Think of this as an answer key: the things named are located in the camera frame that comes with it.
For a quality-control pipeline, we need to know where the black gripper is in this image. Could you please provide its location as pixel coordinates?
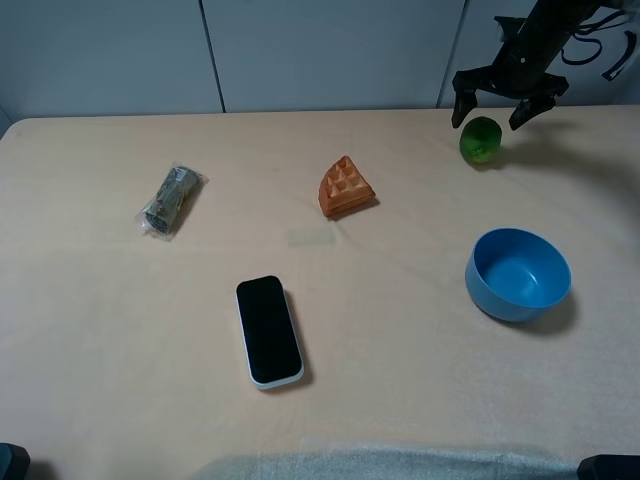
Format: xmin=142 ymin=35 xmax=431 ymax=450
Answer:
xmin=451 ymin=33 xmax=567 ymax=131

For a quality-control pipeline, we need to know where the green lime fruit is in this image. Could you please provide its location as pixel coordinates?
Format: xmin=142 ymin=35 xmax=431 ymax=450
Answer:
xmin=459 ymin=116 xmax=502 ymax=165

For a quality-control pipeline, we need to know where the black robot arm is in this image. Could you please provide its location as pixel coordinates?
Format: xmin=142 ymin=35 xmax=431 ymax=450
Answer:
xmin=451 ymin=0 xmax=625 ymax=130

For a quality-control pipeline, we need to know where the black object bottom right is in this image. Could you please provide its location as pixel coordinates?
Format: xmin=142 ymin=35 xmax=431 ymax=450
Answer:
xmin=577 ymin=454 xmax=640 ymax=480

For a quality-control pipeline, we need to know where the black object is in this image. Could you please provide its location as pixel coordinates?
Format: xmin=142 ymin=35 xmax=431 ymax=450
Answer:
xmin=0 ymin=443 xmax=31 ymax=480
xmin=577 ymin=454 xmax=640 ymax=480

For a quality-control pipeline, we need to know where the black object bottom left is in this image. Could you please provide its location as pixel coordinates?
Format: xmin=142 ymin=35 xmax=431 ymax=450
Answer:
xmin=0 ymin=443 xmax=31 ymax=480

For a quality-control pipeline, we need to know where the blue plastic bowl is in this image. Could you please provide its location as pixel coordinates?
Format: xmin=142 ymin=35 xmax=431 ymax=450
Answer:
xmin=464 ymin=227 xmax=572 ymax=324

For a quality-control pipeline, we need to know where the orange waffle piece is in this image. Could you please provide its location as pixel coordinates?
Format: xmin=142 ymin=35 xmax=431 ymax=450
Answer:
xmin=318 ymin=155 xmax=376 ymax=218

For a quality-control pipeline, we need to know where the black and white phone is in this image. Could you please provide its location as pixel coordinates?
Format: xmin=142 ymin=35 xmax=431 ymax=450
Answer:
xmin=236 ymin=275 xmax=305 ymax=390

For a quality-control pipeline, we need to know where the wrapped green leaf bundle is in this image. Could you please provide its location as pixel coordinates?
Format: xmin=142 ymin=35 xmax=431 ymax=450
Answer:
xmin=136 ymin=163 xmax=209 ymax=241

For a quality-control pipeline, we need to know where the grey cloth at bottom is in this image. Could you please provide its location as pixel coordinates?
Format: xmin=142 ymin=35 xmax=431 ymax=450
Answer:
xmin=192 ymin=447 xmax=578 ymax=479

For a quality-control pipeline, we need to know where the black cable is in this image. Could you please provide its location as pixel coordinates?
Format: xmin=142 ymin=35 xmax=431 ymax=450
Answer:
xmin=559 ymin=0 xmax=640 ymax=81

